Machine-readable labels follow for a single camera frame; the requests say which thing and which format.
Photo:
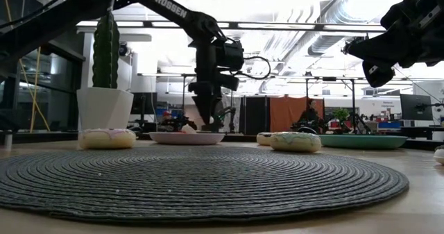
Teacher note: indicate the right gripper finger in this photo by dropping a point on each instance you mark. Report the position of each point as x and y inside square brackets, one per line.
[367, 50]

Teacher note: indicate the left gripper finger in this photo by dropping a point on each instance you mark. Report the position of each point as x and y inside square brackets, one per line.
[203, 105]
[214, 105]

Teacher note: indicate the small orange-yellow frosted donut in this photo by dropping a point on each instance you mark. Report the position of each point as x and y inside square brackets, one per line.
[189, 129]

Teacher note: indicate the large chocolate frosted donut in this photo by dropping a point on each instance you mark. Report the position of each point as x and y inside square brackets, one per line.
[263, 139]

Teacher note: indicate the large mint frosted donut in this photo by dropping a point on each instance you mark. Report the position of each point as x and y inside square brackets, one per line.
[295, 143]

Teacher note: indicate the large purple frosted donut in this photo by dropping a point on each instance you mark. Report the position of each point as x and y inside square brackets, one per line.
[107, 140]

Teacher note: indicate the small chocolate frosted donut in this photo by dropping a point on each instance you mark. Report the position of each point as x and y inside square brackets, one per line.
[440, 156]

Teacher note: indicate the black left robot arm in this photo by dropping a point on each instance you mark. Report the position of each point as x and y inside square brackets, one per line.
[173, 10]

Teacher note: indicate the lavender plate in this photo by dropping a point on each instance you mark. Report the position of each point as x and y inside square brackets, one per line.
[187, 139]

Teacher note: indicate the black partition panel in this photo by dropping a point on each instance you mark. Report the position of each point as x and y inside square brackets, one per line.
[256, 116]

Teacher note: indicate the black computer monitor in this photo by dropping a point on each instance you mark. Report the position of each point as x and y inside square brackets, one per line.
[144, 103]
[416, 107]

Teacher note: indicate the green background plant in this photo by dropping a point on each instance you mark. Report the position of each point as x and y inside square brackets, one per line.
[341, 114]

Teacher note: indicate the orange curtain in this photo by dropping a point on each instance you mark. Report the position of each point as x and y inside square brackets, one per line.
[284, 112]

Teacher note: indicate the grey round woven placemat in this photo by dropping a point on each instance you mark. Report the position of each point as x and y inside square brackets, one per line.
[194, 182]

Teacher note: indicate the black ceiling spotlight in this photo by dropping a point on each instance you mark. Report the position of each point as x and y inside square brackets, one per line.
[123, 49]

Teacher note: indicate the person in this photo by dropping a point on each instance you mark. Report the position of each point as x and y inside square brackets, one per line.
[311, 117]

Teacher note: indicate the teal plate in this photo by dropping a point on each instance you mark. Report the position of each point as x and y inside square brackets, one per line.
[362, 142]

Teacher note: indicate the white angular plant pot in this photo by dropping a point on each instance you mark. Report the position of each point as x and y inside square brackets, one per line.
[104, 109]

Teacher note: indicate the green cactus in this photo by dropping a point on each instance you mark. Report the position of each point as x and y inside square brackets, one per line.
[105, 60]

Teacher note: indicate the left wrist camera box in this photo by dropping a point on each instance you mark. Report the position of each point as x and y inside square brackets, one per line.
[232, 55]

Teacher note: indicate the black aluminium table frame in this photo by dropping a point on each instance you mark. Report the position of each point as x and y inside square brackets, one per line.
[41, 135]

